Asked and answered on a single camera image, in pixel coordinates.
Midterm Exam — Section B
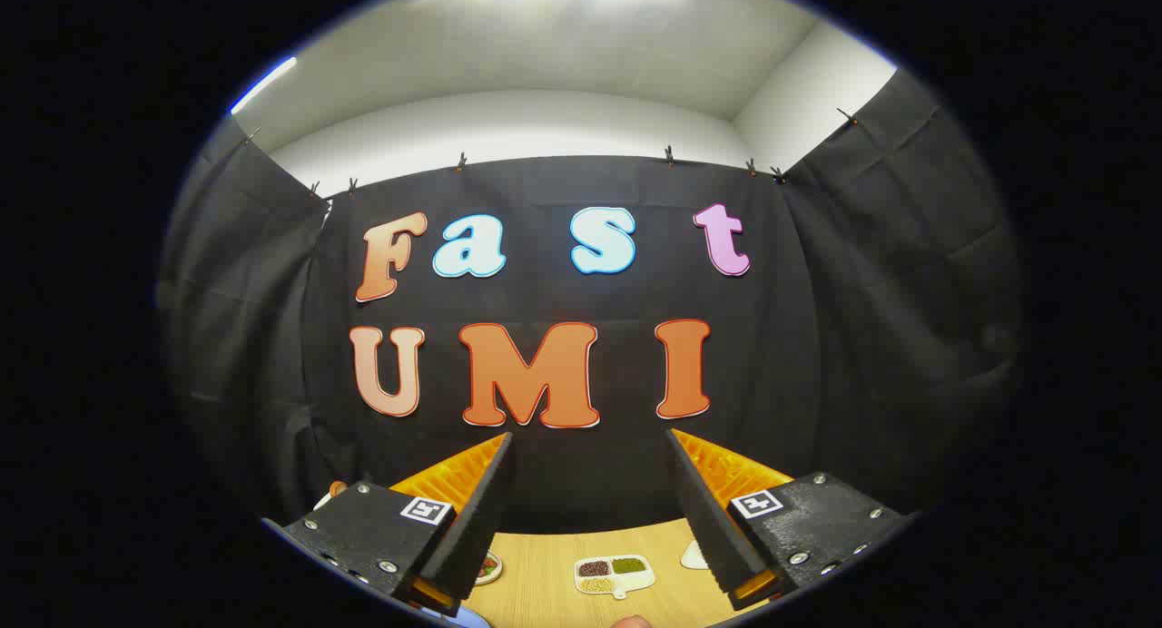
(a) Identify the white divided tray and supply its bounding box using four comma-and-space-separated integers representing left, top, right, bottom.
574, 554, 656, 602

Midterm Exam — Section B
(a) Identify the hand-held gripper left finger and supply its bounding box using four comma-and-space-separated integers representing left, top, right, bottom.
261, 431, 515, 618

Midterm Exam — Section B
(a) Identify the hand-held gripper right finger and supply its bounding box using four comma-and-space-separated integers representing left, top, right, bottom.
665, 428, 913, 611

